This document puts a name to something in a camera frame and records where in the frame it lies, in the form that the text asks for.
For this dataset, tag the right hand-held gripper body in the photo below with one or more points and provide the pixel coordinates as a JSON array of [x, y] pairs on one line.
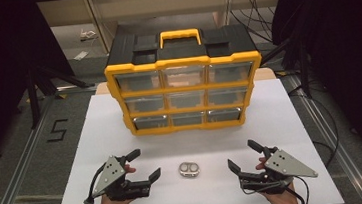
[[287, 165]]

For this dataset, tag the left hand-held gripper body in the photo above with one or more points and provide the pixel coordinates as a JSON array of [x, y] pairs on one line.
[[110, 174]]

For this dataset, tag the silver metal two-hole part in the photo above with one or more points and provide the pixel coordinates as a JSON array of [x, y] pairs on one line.
[[189, 174]]

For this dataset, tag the yellow black drawer organizer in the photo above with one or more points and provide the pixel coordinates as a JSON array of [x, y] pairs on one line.
[[123, 48]]

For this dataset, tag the person's right hand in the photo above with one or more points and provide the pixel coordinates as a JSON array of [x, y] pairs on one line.
[[284, 202]]

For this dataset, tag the grid of transparent drawers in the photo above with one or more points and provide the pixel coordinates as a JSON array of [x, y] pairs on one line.
[[138, 81]]

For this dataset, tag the black metal stand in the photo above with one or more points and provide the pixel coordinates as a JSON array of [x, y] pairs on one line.
[[304, 70], [33, 96]]

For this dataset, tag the white paper slip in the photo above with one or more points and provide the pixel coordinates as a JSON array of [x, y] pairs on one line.
[[80, 55]]

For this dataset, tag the white power strip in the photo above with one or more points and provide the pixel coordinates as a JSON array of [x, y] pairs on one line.
[[88, 34]]

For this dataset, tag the metal floor rail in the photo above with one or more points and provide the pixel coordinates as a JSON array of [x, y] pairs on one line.
[[333, 144], [18, 171]]

